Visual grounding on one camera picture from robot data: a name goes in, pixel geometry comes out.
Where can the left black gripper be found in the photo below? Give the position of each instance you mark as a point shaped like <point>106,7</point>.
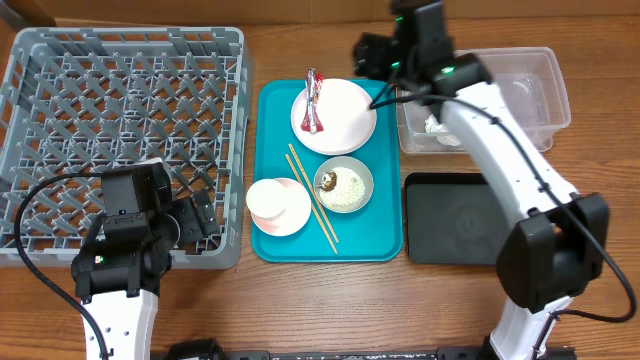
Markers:
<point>194,229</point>

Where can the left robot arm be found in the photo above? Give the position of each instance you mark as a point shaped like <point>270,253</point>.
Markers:
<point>118,269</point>

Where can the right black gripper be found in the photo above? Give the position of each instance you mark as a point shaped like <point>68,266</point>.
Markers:
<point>370,57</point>

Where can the red snack wrapper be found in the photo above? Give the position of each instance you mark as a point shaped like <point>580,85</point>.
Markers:
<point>311,122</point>

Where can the grey dishwasher rack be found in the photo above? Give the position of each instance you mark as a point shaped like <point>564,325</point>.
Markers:
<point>78,101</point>

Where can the wooden chopstick right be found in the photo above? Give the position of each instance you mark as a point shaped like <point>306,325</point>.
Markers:
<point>325,223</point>

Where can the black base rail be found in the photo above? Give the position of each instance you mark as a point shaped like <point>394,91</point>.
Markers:
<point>210,349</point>

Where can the white cup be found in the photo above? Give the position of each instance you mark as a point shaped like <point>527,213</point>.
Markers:
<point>264,198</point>

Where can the pile of white rice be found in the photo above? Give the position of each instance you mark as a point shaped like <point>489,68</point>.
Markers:
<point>348,193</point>

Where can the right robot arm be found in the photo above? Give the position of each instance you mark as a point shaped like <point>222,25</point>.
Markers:
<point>553,249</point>

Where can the teal plastic tray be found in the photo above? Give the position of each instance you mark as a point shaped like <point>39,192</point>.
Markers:
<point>372,234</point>

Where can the large white plate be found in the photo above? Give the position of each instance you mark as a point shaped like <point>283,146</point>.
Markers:
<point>343,110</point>

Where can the grey green bowl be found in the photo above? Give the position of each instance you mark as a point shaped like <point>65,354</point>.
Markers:
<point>352,163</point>

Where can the brown food scrap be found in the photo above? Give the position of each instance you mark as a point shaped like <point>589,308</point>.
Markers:
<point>328,181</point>

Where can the white tissue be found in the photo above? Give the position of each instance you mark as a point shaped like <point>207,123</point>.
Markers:
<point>433,127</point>

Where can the small pink plate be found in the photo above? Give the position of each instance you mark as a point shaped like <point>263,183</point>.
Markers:
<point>296,211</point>

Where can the clear plastic bin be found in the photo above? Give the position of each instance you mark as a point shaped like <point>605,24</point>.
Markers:
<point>532,86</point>

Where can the black plastic tray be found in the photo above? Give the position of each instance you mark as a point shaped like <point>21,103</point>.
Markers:
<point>452,219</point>

